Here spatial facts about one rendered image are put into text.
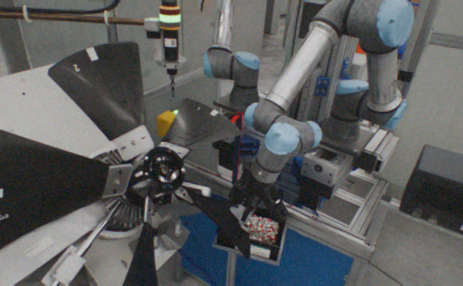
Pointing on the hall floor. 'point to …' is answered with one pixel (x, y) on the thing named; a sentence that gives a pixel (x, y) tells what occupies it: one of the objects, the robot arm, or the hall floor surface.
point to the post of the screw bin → (231, 268)
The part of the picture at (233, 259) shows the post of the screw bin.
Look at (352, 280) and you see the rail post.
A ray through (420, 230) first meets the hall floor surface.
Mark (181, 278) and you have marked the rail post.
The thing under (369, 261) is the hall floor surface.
